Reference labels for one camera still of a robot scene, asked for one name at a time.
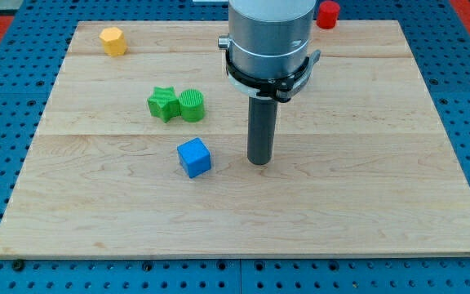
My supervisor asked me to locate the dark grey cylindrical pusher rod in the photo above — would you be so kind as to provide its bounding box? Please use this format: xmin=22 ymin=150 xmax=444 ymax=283
xmin=247 ymin=97 xmax=277 ymax=165

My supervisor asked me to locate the black and white clamp ring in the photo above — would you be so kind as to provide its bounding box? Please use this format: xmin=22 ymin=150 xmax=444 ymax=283
xmin=225 ymin=50 xmax=321 ymax=103

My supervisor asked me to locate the blue cube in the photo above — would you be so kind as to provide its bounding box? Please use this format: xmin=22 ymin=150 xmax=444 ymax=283
xmin=177 ymin=138 xmax=211 ymax=178

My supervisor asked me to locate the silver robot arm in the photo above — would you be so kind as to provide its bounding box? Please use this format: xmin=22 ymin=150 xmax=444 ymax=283
xmin=218 ymin=0 xmax=321 ymax=165

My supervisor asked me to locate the green cylinder block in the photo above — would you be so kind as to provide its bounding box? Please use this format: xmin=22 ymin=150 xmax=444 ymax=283
xmin=178 ymin=89 xmax=205 ymax=123

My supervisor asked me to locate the red cylinder block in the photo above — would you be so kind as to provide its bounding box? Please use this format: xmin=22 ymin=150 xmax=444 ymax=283
xmin=316 ymin=0 xmax=340 ymax=29

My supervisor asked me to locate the green star block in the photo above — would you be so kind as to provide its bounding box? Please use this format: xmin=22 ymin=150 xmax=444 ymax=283
xmin=147 ymin=87 xmax=180 ymax=123

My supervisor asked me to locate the yellow hexagon block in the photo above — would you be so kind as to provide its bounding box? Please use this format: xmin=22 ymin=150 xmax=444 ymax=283
xmin=99 ymin=27 xmax=127 ymax=57

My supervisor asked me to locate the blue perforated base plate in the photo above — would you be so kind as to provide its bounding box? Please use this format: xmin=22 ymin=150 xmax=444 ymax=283
xmin=0 ymin=1 xmax=470 ymax=293

